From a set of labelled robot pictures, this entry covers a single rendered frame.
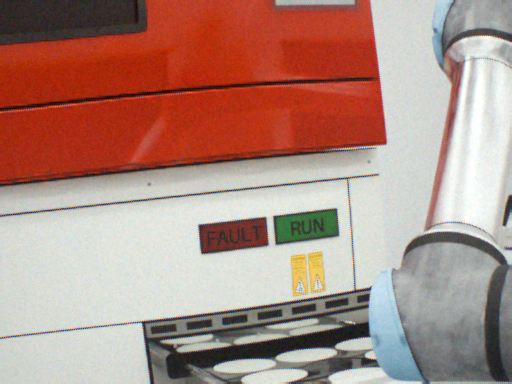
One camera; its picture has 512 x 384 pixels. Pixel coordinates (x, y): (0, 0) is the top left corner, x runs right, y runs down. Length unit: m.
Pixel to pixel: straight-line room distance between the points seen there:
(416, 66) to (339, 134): 1.90
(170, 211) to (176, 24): 0.30
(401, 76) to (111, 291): 2.11
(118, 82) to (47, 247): 0.29
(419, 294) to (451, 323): 0.05
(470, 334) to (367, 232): 0.91
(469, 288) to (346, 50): 0.89
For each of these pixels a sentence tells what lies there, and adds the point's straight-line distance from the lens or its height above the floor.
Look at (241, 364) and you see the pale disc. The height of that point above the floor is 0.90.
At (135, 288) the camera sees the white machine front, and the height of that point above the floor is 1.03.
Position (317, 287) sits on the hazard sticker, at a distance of 1.81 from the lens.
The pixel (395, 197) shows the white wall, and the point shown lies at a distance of 3.58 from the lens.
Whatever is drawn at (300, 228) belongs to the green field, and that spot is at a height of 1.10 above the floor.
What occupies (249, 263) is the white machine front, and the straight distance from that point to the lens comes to 1.75.
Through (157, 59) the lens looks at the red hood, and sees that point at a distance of 1.65.
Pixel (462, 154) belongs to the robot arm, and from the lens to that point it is 1.09.
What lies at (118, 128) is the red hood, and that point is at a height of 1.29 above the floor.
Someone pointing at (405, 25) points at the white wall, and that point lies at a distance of 3.65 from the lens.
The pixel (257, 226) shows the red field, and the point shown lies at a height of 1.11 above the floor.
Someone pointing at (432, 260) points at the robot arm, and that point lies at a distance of 1.00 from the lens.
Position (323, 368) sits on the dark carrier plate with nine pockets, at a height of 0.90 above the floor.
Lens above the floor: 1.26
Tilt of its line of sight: 3 degrees down
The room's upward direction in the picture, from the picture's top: 5 degrees counter-clockwise
